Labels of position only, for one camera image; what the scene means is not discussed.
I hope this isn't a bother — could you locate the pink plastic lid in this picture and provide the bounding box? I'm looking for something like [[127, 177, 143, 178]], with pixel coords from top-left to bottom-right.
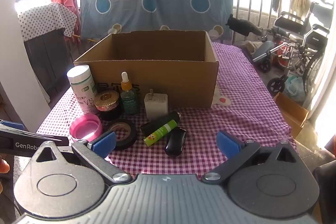
[[70, 113, 102, 141]]

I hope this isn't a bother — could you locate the black tape roll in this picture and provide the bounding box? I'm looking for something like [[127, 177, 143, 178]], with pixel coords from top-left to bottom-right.
[[103, 119, 138, 151]]

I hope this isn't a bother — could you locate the green lip balm tube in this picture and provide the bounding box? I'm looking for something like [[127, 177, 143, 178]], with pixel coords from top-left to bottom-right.
[[144, 119, 177, 147]]

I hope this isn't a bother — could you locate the black cylinder tube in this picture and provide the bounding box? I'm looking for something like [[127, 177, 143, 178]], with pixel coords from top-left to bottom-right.
[[140, 111, 181, 137]]

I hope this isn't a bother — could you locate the green dropper bottle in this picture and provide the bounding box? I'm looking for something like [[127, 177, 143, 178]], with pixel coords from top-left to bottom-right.
[[120, 72, 138, 115]]

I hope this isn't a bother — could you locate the black oval case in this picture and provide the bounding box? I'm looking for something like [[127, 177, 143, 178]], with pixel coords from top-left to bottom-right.
[[165, 127, 187, 157]]

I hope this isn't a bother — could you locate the white vitamin bottle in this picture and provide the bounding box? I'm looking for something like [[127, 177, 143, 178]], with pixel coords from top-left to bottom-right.
[[67, 64, 97, 114]]

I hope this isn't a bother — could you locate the white charger plug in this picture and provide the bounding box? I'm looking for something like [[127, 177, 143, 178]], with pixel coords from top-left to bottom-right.
[[144, 89, 169, 121]]

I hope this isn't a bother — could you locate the person's hand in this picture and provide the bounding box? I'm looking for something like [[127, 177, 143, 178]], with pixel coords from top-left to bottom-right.
[[0, 157, 10, 174]]

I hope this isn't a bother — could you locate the purple checkered tablecloth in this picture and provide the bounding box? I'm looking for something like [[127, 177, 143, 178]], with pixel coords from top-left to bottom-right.
[[36, 41, 297, 179]]

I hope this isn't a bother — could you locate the small cardboard box on floor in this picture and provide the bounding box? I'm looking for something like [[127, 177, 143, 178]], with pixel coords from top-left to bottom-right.
[[273, 93, 309, 139]]

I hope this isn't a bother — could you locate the green plastic bag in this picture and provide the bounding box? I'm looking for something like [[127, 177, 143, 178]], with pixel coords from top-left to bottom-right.
[[283, 75, 306, 103]]

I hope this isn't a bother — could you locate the dark cabinet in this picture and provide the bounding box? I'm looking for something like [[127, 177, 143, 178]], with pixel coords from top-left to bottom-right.
[[24, 30, 73, 99]]

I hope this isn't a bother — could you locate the brown cardboard box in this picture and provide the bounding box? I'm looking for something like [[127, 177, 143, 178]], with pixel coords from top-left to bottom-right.
[[74, 30, 219, 108]]

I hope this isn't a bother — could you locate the polka dot white cloth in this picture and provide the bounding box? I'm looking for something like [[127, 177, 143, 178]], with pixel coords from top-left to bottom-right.
[[18, 3, 77, 42]]

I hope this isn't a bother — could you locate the wheelchair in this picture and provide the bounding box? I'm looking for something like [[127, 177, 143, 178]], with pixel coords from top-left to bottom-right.
[[227, 0, 332, 95]]

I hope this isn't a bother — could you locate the blue patterned bedsheet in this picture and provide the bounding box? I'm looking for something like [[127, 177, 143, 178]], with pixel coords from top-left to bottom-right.
[[80, 0, 233, 40]]

